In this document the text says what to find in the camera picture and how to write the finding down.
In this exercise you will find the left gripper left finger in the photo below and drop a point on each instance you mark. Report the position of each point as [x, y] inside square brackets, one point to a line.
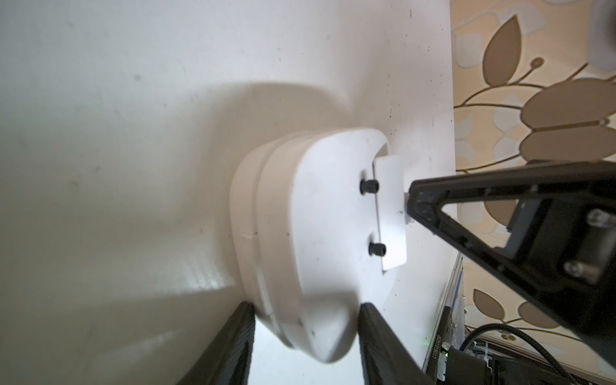
[227, 359]

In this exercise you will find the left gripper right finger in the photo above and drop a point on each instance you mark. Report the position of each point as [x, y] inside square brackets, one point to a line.
[384, 358]

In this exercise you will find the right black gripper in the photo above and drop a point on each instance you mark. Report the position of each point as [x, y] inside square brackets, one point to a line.
[557, 234]

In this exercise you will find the white battery cover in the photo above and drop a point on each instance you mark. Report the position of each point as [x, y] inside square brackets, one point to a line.
[390, 204]

